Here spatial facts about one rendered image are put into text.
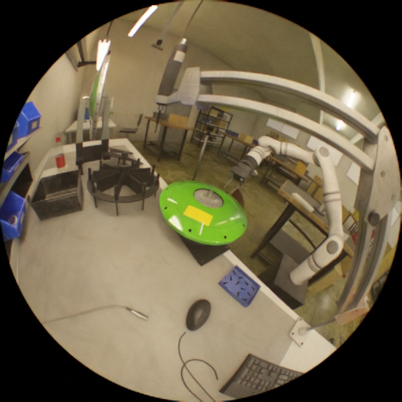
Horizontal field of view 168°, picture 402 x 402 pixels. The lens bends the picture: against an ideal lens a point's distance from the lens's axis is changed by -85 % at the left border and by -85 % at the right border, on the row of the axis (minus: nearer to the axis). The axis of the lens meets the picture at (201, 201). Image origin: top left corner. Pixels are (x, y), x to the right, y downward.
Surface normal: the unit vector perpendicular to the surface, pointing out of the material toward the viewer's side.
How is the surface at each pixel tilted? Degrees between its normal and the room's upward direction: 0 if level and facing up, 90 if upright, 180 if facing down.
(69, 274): 0
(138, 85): 90
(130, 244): 0
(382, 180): 90
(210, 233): 24
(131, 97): 90
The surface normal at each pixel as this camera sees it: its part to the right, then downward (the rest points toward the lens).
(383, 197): -0.58, 0.32
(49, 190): 0.63, 0.55
